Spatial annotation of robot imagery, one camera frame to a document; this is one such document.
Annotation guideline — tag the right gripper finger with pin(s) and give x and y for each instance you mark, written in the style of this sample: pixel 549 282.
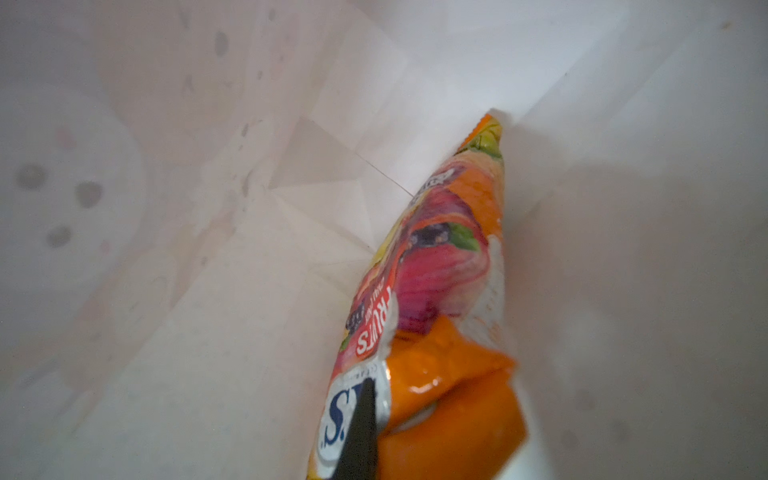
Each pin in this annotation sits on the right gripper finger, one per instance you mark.
pixel 359 455

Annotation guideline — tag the orange snack packet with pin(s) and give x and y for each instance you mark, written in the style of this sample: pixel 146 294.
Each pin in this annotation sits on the orange snack packet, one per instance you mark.
pixel 425 326

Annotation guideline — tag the white paper gift bag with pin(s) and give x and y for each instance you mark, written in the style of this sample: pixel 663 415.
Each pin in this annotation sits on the white paper gift bag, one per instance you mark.
pixel 192 190

